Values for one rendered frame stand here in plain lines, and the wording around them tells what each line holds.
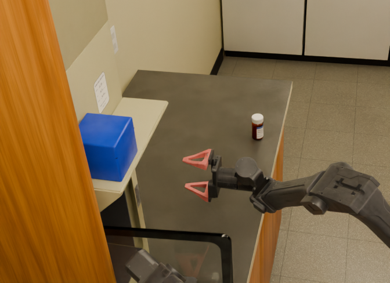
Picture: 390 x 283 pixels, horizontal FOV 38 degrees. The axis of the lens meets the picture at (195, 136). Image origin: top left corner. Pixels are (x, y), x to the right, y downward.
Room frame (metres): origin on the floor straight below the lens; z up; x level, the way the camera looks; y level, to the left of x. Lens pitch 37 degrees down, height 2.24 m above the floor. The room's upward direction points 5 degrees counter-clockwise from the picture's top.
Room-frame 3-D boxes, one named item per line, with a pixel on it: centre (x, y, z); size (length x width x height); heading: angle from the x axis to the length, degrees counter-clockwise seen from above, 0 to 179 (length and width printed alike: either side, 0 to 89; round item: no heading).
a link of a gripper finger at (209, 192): (1.19, -0.01, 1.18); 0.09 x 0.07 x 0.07; 73
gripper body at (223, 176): (1.16, -0.07, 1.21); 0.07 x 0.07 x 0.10; 73
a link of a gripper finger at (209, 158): (1.18, -0.01, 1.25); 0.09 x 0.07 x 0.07; 73
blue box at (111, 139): (0.90, 0.18, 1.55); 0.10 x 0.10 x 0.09; 72
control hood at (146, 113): (0.98, 0.16, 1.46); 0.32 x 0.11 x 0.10; 162
